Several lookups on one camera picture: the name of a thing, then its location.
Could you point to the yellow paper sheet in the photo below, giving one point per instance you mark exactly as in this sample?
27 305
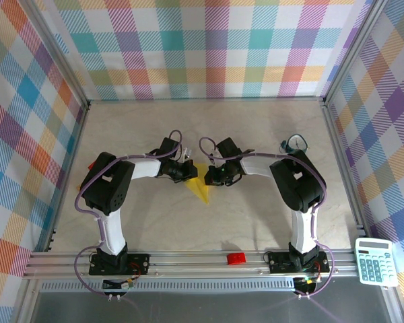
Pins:
200 191

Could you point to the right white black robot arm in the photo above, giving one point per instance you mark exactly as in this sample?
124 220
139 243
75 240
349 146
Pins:
298 185

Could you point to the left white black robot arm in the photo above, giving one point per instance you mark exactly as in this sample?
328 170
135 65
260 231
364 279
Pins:
112 232

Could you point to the teal alarm clock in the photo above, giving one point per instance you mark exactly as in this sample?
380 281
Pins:
298 142

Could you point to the wide slotted aluminium beam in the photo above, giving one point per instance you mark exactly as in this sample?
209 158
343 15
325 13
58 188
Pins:
188 266

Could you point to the small electronics module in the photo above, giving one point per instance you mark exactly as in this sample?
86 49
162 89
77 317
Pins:
308 282
119 285

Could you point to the white calculator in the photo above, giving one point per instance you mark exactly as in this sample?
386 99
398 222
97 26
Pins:
376 262

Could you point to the aluminium frame rail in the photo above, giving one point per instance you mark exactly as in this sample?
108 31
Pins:
67 175
205 99
345 175

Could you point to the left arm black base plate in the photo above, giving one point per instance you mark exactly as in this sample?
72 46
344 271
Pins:
139 264

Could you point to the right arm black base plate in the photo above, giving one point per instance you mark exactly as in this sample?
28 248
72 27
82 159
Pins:
279 262

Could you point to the aluminium frame post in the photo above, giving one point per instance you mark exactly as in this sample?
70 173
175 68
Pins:
355 54
57 57

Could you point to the aluminium frame leg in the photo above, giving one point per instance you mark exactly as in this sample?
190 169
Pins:
395 304
25 303

